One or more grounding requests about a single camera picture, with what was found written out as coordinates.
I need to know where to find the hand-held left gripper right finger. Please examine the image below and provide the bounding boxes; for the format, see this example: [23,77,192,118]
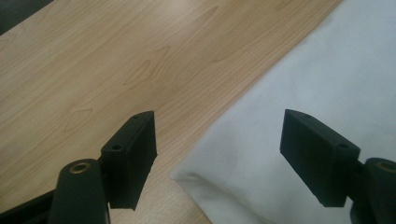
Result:
[279,108,361,208]

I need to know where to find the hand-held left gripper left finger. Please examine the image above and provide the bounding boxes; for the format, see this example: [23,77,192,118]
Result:
[100,110,159,212]

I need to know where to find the white t-shirt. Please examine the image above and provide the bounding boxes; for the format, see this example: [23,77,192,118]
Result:
[169,0,396,224]

